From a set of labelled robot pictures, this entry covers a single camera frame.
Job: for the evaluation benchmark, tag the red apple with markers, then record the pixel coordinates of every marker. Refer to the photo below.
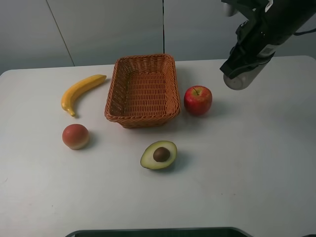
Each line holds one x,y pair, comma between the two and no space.
198,100

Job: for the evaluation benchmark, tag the halved avocado with pit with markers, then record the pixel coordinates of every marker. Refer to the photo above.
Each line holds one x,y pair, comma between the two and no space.
159,155

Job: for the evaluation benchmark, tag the orange peach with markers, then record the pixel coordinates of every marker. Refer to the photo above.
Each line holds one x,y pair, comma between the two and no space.
75,136

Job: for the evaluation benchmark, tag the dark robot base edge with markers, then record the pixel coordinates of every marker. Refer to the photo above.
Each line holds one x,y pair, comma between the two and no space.
175,232

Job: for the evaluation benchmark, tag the grey translucent plastic cup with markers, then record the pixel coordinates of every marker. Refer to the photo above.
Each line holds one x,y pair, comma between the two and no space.
240,77

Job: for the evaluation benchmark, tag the brown wicker basket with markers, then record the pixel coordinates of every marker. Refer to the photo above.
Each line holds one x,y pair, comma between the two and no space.
143,91

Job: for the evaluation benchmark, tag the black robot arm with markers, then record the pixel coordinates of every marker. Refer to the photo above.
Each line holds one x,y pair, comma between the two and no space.
303,9

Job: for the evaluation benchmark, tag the yellow banana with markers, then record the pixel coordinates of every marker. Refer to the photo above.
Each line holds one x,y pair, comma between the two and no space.
78,89

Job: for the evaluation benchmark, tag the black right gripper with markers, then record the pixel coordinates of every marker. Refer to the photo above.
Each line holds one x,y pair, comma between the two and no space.
265,29

